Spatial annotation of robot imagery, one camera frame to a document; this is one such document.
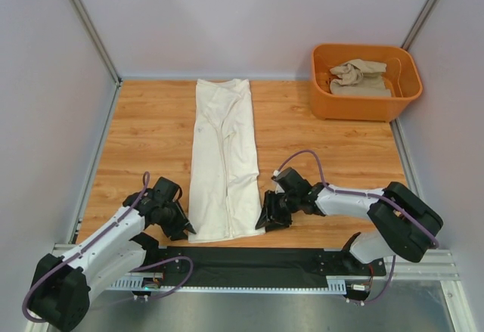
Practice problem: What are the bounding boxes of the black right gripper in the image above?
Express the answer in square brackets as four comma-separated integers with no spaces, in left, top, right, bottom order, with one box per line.
[255,191,300,234]

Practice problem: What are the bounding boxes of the white t shirt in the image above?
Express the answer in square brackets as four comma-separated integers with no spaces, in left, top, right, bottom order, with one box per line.
[188,79,265,244]

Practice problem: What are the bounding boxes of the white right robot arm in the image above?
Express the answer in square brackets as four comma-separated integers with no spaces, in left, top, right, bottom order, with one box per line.
[256,167,443,275]

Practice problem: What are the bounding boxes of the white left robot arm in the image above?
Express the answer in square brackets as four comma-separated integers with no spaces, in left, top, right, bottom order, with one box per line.
[21,172,194,331]

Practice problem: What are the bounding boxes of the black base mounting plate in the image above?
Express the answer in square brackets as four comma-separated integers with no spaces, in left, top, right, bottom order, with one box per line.
[142,247,386,288]

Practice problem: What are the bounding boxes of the beige t shirt in bin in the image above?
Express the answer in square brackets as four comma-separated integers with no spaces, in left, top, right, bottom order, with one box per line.
[330,59,392,98]

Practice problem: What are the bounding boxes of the orange plastic bin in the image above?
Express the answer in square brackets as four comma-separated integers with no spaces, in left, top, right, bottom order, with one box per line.
[309,44,423,122]

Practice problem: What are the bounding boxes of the grey slotted cable duct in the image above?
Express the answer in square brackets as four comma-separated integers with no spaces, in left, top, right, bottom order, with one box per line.
[109,274,347,295]

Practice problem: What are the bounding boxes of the aluminium extrusion rail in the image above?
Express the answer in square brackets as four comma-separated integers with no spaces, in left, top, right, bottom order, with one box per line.
[51,244,461,281]

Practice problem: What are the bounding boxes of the left aluminium frame post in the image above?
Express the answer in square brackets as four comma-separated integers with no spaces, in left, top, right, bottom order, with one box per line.
[69,0,122,86]

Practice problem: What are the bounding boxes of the aluminium frame post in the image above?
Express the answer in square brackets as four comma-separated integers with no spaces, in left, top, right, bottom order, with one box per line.
[401,0,439,51]
[69,0,122,86]

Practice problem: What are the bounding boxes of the right aluminium frame post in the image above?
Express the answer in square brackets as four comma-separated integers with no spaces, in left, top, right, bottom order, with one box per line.
[401,0,439,51]

